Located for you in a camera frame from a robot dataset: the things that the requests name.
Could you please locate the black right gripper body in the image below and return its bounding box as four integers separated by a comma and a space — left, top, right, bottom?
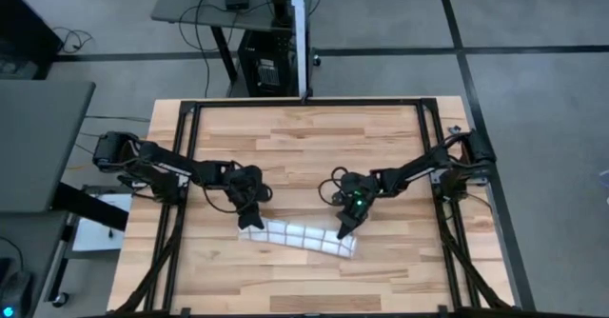
332, 171, 383, 215

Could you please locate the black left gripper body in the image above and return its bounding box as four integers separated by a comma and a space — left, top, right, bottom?
225, 165, 273, 210

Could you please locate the white towel with red checks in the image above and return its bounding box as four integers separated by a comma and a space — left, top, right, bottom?
237, 216, 359, 260

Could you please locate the black computer tower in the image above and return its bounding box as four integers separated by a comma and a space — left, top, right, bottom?
236, 30, 305, 98

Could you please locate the black desk leg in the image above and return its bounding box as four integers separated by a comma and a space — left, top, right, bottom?
209, 25, 239, 84

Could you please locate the white flat board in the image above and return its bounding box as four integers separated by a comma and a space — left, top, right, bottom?
70, 192, 135, 253

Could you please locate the black slanted bar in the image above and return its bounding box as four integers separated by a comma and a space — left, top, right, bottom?
49, 182, 130, 232

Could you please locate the dark desk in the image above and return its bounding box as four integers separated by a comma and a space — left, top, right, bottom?
150, 0, 305, 33

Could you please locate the large grey side table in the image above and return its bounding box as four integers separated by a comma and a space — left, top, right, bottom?
0, 80, 96, 213

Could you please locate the black rounded device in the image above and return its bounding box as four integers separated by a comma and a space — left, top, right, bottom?
0, 268, 35, 318

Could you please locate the black cabinet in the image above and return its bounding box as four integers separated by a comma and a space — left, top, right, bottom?
0, 0, 64, 81

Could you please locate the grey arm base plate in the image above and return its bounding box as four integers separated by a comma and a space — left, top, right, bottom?
429, 169, 489, 187

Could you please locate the black aluminium table frame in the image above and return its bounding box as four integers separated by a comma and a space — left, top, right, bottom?
111, 97, 515, 315

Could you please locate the black desk cable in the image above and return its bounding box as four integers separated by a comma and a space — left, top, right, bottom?
177, 0, 211, 99

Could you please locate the black floor cable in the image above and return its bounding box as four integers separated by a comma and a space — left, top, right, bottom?
84, 114, 151, 125

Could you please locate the white vertical post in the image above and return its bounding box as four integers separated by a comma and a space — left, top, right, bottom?
288, 0, 311, 98

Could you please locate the coiled black cable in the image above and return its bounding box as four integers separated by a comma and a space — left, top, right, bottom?
51, 26, 94, 55

